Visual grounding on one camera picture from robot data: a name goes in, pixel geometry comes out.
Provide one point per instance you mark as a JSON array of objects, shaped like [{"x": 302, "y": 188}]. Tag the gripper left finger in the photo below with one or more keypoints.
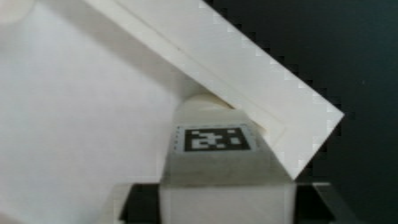
[{"x": 140, "y": 206}]

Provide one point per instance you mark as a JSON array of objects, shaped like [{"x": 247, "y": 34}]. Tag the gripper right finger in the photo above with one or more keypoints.
[{"x": 319, "y": 208}]

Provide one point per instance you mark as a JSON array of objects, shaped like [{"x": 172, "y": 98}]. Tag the white square table top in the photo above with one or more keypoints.
[{"x": 104, "y": 61}]

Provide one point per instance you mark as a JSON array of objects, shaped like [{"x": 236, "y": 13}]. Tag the white table leg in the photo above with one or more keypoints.
[{"x": 225, "y": 185}]

